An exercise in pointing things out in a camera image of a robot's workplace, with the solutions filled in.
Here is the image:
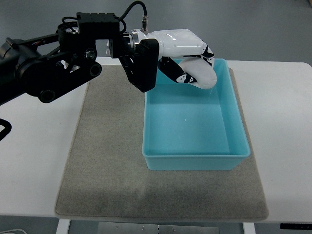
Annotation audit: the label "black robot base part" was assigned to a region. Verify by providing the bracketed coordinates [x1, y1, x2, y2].
[0, 118, 12, 141]

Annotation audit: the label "metal plate under table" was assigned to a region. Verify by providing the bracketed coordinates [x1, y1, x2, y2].
[97, 222, 220, 234]

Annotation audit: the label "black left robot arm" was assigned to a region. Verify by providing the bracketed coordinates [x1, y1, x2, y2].
[0, 13, 217, 104]

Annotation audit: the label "white bunny toy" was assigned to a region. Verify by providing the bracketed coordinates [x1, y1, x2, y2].
[178, 57, 217, 89]

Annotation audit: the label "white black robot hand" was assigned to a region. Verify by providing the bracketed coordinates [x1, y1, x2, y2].
[123, 29, 215, 84]

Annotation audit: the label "black table control panel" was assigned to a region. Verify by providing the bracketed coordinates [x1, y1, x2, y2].
[280, 223, 312, 231]

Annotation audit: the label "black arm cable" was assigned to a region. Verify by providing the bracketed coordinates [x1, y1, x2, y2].
[118, 0, 150, 32]

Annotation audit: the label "blue plastic box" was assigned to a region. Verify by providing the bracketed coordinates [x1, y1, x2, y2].
[142, 58, 251, 171]

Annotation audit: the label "white cable on floor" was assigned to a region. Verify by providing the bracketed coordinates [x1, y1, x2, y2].
[0, 228, 26, 234]

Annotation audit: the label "grey felt mat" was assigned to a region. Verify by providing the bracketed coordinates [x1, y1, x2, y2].
[55, 65, 269, 223]

